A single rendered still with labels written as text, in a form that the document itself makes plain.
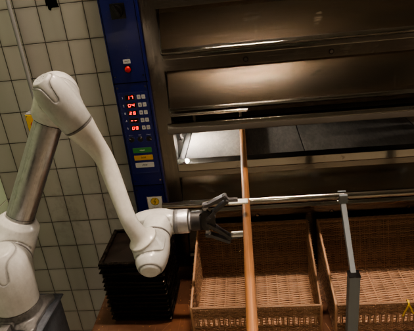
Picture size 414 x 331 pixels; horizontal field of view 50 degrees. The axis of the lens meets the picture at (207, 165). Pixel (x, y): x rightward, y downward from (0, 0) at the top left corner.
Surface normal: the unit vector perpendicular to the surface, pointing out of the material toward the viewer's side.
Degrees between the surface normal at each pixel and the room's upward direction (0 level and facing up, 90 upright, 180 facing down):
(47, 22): 90
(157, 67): 90
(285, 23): 70
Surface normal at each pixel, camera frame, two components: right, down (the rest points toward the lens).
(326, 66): -0.09, 0.08
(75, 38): -0.06, 0.42
